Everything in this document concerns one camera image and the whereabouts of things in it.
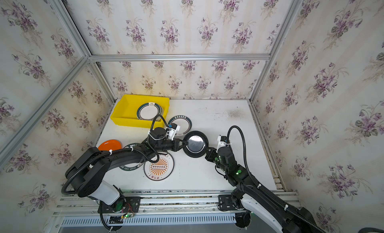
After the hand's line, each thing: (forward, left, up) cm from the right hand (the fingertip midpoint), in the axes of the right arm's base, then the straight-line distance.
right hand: (203, 149), depth 79 cm
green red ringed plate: (+27, +11, -11) cm, 31 cm away
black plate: (+4, +2, 0) cm, 5 cm away
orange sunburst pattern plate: (-6, +24, -12) cm, 27 cm away
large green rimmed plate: (-4, +41, -10) cm, 42 cm away
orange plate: (+10, +57, -9) cm, 59 cm away
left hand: (+4, +8, +1) cm, 9 cm away
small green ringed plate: (+36, +38, -7) cm, 52 cm away
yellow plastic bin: (+39, +57, -11) cm, 70 cm away
